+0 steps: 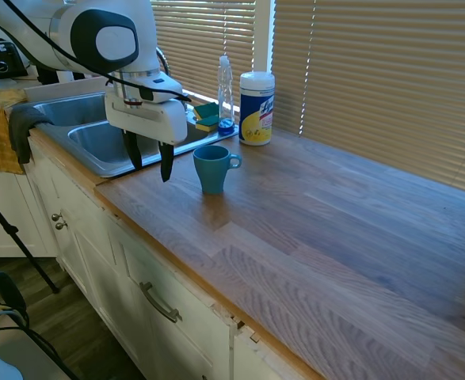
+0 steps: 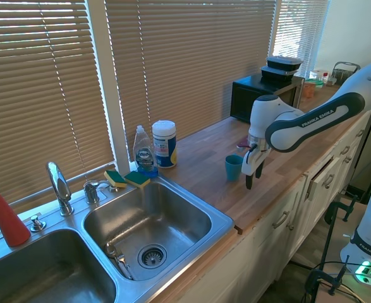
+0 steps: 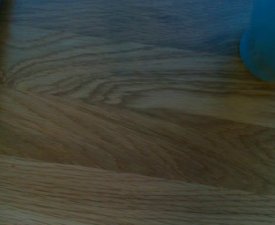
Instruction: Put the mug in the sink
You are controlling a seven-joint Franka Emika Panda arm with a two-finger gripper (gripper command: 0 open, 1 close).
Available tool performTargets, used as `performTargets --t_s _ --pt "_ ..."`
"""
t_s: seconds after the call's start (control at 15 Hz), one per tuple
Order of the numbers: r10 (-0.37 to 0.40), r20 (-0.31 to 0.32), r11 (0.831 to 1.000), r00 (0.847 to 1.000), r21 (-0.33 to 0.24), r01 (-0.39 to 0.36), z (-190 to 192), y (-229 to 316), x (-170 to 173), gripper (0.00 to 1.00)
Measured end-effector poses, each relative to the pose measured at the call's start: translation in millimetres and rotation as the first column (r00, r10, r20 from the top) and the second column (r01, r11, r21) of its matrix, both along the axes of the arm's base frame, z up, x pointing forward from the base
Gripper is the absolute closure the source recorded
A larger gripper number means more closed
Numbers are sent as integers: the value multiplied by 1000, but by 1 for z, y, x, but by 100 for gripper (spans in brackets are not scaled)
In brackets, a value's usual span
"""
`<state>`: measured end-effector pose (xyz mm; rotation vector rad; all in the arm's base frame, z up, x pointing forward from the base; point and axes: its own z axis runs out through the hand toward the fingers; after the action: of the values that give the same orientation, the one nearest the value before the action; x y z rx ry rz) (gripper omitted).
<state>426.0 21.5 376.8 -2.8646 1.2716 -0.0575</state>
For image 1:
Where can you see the narrow beige window blind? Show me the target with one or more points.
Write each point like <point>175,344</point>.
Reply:
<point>208,43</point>

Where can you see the Lysol wipes canister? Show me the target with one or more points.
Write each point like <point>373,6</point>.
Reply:
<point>256,115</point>

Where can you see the white window frame post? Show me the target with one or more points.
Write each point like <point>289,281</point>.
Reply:
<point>264,35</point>

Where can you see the wide beige window blind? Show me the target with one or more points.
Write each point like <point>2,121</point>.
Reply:
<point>382,79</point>

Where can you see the yellow sponge with green pad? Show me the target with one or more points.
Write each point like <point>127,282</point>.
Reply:
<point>207,124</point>

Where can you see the black box container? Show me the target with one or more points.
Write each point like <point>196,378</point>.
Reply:
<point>48,76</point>

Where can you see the black toaster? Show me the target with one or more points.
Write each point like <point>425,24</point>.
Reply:
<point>2,59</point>

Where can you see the black curved floor stand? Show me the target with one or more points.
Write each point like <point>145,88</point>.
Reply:
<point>12,295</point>

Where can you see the grey dish cloth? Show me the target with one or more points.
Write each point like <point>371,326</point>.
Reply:
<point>20,126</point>

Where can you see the black tripod leg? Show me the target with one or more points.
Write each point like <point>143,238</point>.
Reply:
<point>18,241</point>

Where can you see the chrome faucet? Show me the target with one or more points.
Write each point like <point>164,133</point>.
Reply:
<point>167,66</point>

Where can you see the white kitchen base cabinet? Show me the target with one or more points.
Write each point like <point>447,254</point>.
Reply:
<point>109,253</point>

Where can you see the round metal cabinet knob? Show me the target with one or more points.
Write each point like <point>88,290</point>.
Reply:
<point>61,226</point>
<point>56,217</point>

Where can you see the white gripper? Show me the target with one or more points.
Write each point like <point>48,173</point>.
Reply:
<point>153,120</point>

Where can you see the teal ceramic mug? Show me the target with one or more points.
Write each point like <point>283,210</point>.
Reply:
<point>212,170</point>

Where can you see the stainless steel double sink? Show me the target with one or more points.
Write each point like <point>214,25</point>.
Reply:
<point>97,146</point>

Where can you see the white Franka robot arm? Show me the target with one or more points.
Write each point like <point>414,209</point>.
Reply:
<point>109,39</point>

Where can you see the clear dish soap bottle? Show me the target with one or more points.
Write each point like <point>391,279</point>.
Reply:
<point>225,95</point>

